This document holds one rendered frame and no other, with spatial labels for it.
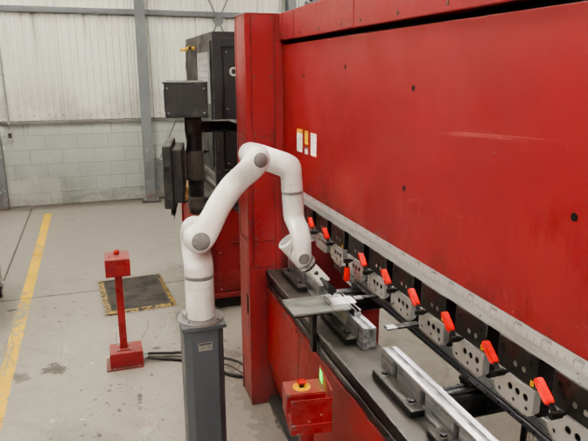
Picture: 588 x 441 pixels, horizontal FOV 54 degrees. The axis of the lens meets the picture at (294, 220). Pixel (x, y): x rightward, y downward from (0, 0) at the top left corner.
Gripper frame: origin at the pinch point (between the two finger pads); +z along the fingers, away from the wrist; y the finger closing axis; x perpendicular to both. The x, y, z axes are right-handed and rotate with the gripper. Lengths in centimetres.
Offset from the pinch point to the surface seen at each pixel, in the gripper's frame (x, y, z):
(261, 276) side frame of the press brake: 22, 86, 12
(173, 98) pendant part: -11, 103, -94
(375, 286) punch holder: -12.2, -37.3, -7.9
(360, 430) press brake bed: 29, -49, 25
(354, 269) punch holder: -12.2, -17.4, -8.0
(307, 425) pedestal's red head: 43, -43, 12
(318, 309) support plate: 9.8, -5.9, 0.5
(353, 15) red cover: -76, -13, -85
